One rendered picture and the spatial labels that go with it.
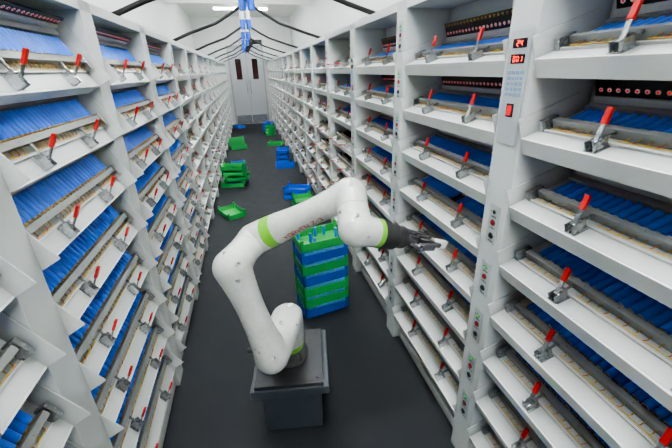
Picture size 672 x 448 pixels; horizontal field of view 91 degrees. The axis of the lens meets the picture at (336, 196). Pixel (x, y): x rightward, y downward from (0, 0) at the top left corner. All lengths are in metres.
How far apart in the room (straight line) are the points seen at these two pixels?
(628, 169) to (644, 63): 0.19
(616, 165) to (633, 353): 0.38
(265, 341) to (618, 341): 0.98
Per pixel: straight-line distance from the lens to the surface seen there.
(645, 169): 0.80
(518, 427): 1.44
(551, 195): 1.02
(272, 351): 1.33
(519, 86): 0.99
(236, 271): 1.12
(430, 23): 1.61
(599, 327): 0.98
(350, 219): 0.96
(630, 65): 0.83
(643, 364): 0.94
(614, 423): 1.07
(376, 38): 2.26
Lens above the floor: 1.48
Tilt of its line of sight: 21 degrees down
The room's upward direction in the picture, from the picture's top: 2 degrees counter-clockwise
